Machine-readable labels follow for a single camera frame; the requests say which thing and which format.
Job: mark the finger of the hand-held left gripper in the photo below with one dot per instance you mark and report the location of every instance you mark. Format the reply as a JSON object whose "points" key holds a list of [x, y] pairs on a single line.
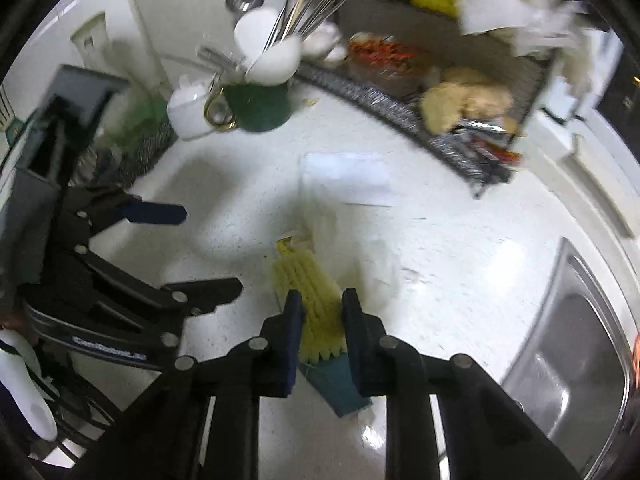
{"points": [[155, 213], [210, 292]]}

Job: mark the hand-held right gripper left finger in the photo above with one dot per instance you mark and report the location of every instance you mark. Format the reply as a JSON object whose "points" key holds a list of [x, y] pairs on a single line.
{"points": [[292, 340]]}

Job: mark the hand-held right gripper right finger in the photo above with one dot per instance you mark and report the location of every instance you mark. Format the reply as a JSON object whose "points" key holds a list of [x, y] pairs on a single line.
{"points": [[352, 340]]}

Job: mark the yellow ribbed snack packet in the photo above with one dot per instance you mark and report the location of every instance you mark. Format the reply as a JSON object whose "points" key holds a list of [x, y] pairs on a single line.
{"points": [[315, 300]]}

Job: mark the black patterned cloth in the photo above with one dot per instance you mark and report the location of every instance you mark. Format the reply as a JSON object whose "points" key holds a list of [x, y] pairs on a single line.
{"points": [[142, 157]]}

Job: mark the clear plastic bag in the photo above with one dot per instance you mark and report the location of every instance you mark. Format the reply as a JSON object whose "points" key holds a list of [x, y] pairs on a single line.
{"points": [[365, 255]]}

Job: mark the green plastic bag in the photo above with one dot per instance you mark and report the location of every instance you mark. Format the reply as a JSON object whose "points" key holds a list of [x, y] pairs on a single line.
{"points": [[142, 122]]}

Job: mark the white lidded cup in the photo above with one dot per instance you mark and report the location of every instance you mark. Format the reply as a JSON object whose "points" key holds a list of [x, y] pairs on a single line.
{"points": [[190, 110]]}

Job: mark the white ceramic spoon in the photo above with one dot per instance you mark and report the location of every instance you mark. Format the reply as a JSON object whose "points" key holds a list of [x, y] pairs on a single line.
{"points": [[275, 65], [256, 27]]}

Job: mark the stainless steel sink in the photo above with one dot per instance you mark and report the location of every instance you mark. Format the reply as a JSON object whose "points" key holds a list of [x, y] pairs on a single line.
{"points": [[575, 360]]}

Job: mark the dark snack packets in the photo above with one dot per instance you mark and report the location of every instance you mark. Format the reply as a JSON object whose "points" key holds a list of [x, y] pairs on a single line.
{"points": [[482, 142]]}

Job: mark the garlic bulbs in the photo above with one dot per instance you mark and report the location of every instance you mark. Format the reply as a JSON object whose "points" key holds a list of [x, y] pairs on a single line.
{"points": [[325, 42]]}

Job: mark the bundle of chopsticks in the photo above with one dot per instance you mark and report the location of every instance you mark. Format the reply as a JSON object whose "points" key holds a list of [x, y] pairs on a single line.
{"points": [[312, 7]]}

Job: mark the ginger pieces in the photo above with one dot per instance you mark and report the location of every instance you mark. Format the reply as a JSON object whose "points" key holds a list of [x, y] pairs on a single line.
{"points": [[465, 97]]}

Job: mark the dried red chilies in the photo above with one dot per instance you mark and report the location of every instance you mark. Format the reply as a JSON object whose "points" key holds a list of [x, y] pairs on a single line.
{"points": [[385, 52]]}

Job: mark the white framed window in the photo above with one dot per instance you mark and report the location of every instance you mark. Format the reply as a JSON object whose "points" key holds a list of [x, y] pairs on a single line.
{"points": [[625, 105]]}

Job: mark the white plastic bag on rack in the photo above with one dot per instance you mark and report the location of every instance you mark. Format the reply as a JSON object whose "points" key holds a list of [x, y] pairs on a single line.
{"points": [[535, 20]]}

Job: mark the wall socket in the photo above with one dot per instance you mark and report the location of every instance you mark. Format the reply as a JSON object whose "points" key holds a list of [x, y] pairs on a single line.
{"points": [[90, 35]]}

